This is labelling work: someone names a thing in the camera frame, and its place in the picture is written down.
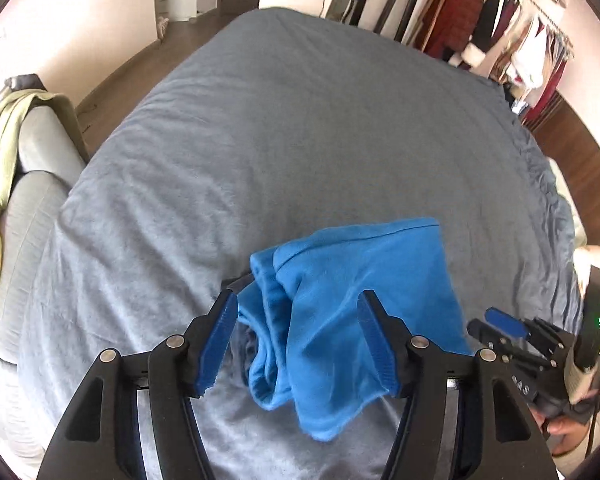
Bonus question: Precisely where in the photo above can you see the person's right hand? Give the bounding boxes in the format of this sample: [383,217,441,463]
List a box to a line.
[530,407,588,453]

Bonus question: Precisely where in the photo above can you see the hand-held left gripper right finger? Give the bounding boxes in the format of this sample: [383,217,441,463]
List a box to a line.
[356,289,561,480]

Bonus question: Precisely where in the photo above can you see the cream printed bed sheet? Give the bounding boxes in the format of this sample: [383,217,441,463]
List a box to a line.
[547,157,588,251]

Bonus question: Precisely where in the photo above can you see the black cable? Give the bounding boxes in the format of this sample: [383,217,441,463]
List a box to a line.
[585,340,600,461]

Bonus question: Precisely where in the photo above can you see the grey sofa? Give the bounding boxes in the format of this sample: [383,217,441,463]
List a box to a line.
[0,74,88,366]

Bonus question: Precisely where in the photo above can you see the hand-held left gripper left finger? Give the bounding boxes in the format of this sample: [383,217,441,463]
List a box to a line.
[36,290,239,480]

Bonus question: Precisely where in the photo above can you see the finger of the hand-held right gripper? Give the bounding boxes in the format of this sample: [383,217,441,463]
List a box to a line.
[484,308,532,342]
[466,318,512,357]

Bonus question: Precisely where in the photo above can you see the white drawer cabinet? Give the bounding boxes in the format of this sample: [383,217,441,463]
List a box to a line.
[154,0,198,22]

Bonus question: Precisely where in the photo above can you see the rack of hanging clothes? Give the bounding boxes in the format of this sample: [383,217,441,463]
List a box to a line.
[415,0,576,126]

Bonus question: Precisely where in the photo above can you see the grey-blue blanket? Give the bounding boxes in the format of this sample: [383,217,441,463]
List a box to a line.
[17,7,588,480]

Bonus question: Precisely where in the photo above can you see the person's right forearm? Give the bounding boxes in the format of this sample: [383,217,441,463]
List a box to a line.
[550,345,600,476]

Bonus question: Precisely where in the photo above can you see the pale green cloth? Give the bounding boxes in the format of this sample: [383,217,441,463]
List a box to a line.
[0,87,76,221]

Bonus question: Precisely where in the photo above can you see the blue pants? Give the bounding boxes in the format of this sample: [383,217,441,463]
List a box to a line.
[236,217,473,443]

